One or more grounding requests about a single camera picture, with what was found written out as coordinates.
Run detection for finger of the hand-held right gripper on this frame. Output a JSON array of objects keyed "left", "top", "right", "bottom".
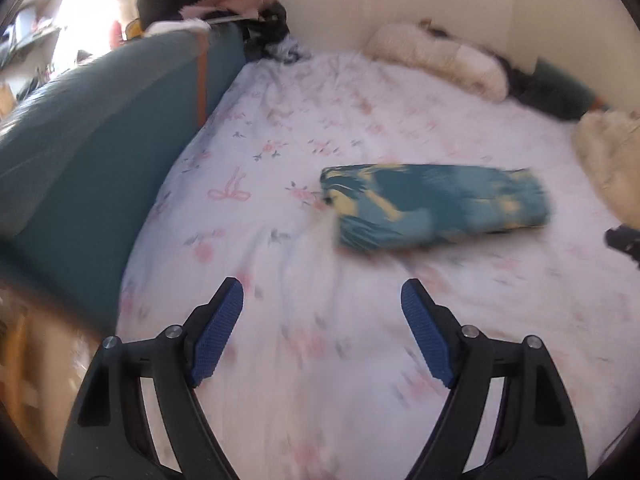
[{"left": 604, "top": 225, "right": 640, "bottom": 262}]

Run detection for white floral bed sheet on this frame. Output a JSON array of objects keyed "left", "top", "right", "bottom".
[{"left": 115, "top": 50, "right": 640, "bottom": 480}]

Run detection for blue leaf-print short pants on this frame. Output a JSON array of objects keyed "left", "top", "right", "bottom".
[{"left": 319, "top": 161, "right": 552, "bottom": 257}]

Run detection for patterned clothes heap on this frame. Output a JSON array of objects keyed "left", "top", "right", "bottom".
[{"left": 242, "top": 0, "right": 313, "bottom": 65}]

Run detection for cream pillow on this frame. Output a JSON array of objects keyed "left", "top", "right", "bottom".
[{"left": 364, "top": 22, "right": 509, "bottom": 102}]

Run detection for yellow bear-print quilt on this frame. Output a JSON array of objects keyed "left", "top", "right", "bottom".
[{"left": 571, "top": 109, "right": 640, "bottom": 228}]

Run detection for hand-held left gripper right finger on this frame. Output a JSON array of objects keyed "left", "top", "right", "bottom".
[{"left": 400, "top": 278, "right": 588, "bottom": 480}]

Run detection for teal padded bed end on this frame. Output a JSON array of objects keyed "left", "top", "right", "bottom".
[{"left": 0, "top": 24, "right": 247, "bottom": 333}]

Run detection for dark clothes pile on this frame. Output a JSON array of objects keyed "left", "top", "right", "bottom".
[{"left": 500, "top": 55, "right": 601, "bottom": 122}]

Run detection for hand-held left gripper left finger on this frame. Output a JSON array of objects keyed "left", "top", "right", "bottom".
[{"left": 57, "top": 276, "right": 245, "bottom": 480}]

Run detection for teal cushion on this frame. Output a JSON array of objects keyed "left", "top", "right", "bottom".
[{"left": 534, "top": 57, "right": 613, "bottom": 113}]

